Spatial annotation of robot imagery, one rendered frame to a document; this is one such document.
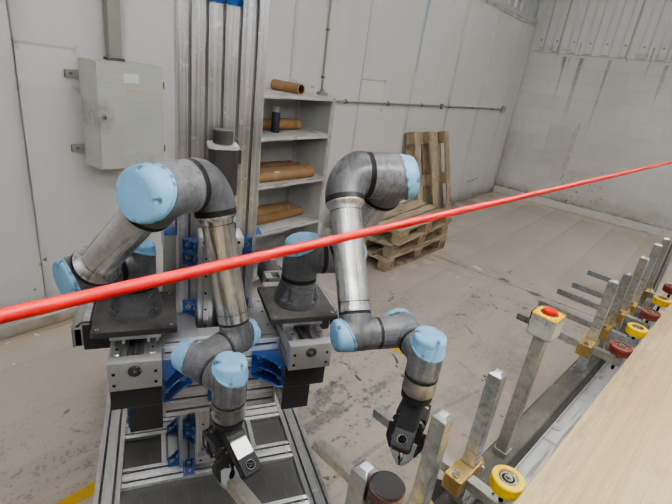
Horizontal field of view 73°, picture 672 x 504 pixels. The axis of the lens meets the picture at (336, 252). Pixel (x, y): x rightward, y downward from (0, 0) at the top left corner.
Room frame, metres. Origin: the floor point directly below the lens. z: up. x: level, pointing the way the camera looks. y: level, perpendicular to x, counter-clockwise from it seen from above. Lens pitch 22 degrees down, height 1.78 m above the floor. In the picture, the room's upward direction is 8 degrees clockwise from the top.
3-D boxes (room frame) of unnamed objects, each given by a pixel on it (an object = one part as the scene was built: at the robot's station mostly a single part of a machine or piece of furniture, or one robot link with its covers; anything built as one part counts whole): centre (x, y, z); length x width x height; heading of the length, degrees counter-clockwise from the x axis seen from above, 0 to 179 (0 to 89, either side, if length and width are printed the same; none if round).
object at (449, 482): (0.93, -0.42, 0.81); 0.13 x 0.06 x 0.05; 137
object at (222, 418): (0.79, 0.19, 1.05); 0.08 x 0.08 x 0.05
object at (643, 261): (2.05, -1.46, 0.90); 0.03 x 0.03 x 0.48; 47
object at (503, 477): (0.84, -0.49, 0.85); 0.08 x 0.08 x 0.11
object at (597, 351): (1.71, -1.03, 0.84); 0.43 x 0.03 x 0.04; 47
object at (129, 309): (1.15, 0.57, 1.09); 0.15 x 0.15 x 0.10
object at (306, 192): (3.64, 0.61, 0.78); 0.90 x 0.45 x 1.55; 143
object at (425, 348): (0.85, -0.23, 1.22); 0.09 x 0.08 x 0.11; 21
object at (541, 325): (1.14, -0.62, 1.18); 0.07 x 0.07 x 0.08; 47
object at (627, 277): (1.87, -1.29, 0.87); 0.03 x 0.03 x 0.48; 47
